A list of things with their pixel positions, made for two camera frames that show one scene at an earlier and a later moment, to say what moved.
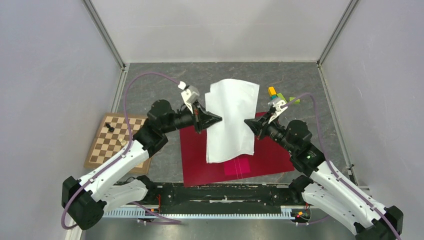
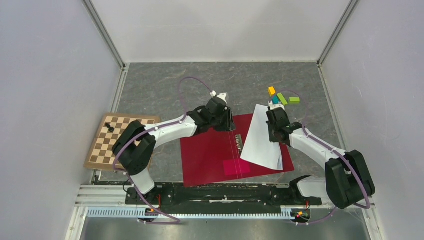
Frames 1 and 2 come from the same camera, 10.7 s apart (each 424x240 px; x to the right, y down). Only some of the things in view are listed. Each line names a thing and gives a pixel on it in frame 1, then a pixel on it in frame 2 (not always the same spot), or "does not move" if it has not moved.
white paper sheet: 234,101 -> 257,147
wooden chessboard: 113,137 does not move
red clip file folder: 270,156 does not move
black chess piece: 111,129 does not move
